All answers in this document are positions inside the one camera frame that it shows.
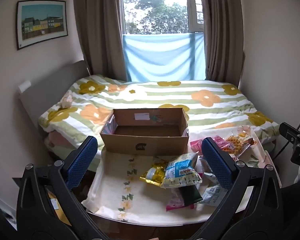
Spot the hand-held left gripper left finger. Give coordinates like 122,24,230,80
16,135,108,240

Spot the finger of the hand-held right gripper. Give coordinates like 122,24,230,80
279,122,300,143

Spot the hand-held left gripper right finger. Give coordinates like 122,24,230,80
190,137,284,240

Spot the pink striped snack packet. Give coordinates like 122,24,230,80
211,135,232,152

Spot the pink snack bag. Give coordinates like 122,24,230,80
190,137,205,155

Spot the white printed snack bag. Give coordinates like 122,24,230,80
199,172,229,207

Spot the blue and white snack bag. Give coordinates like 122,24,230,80
160,152,203,189

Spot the dark green snack packet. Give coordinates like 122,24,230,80
179,184,203,205

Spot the gold snack packet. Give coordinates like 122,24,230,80
139,162,169,187

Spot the cardboard box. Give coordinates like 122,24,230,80
99,107,190,156

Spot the waffle snack packet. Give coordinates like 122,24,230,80
221,125,257,155

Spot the pink bedding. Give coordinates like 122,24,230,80
44,130,73,153

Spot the cream floral tablecloth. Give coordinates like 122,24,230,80
81,125,282,222

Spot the white packet with pink edge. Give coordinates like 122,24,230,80
166,187,195,212

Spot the small tissue pack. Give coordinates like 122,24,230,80
61,94,74,108

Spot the grey bed headboard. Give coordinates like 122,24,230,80
17,60,92,160

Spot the floral striped bed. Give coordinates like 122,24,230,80
37,74,282,147

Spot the brown curtain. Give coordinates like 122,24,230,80
72,0,130,82
199,0,247,87

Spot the light blue cloth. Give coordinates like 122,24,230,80
122,32,206,82

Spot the framed picture of houses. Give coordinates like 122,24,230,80
16,0,69,50

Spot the window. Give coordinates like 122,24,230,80
121,0,205,35

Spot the white wall socket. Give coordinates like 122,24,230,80
18,80,32,93

